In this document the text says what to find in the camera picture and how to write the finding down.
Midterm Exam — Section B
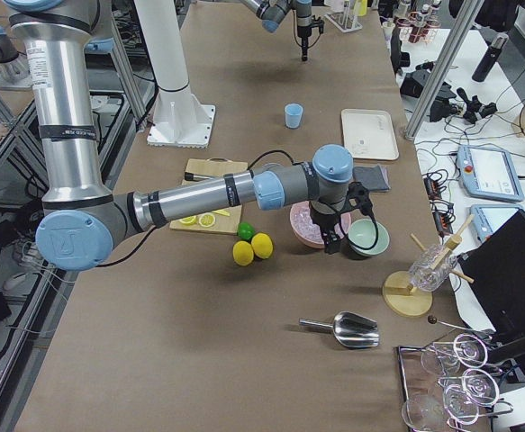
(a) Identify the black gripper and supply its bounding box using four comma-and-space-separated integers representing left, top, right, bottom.
309, 201, 341, 255
296, 15, 312, 61

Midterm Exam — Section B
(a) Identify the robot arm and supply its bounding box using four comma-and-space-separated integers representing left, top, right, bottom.
6, 1, 354, 271
240, 0, 323, 61

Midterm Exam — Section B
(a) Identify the pink bowl of ice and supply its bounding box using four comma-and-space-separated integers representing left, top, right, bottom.
290, 201, 325, 249

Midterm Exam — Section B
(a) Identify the light blue cup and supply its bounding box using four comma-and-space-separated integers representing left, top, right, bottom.
284, 103, 303, 129

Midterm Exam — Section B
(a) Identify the wooden cup stand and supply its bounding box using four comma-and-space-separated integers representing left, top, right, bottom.
383, 214, 475, 318

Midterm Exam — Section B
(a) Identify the steel ice scoop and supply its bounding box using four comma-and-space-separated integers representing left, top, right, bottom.
299, 311, 380, 349

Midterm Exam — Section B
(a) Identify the glass cup on stand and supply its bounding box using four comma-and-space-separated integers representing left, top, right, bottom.
408, 245, 456, 293

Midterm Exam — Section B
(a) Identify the green bowl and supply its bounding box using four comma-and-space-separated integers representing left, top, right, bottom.
347, 219, 390, 259

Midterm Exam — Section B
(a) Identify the yellow lemon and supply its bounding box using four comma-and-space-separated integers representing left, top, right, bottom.
250, 232, 274, 259
232, 240, 254, 266

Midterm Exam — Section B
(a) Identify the grey folded cloth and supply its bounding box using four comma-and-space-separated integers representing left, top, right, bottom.
353, 165, 391, 192

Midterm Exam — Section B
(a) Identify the green lime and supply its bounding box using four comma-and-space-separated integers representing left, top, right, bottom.
237, 221, 256, 241

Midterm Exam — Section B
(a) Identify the cream rabbit tray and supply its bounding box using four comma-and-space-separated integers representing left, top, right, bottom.
341, 108, 399, 161

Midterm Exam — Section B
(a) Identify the yellow plastic knife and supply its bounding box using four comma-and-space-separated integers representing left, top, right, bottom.
212, 209, 231, 217

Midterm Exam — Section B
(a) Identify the lemon slice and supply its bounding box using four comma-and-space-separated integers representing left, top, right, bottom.
178, 215, 197, 226
197, 212, 216, 228

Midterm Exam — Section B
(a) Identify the wooden cutting board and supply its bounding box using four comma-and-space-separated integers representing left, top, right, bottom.
169, 158, 248, 235

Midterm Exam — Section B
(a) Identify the teach pendant tablet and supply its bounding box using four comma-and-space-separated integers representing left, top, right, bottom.
456, 145, 525, 203
469, 203, 523, 243

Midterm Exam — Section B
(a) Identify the white wire cup rack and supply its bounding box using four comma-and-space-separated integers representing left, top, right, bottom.
324, 0, 362, 33

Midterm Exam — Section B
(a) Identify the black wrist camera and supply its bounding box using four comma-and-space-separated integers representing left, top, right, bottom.
347, 182, 374, 217

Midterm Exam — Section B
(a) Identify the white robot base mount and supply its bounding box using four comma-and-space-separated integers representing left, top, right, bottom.
135, 1, 216, 149

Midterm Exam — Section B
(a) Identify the aluminium frame post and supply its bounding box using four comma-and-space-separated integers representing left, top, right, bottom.
404, 0, 484, 141

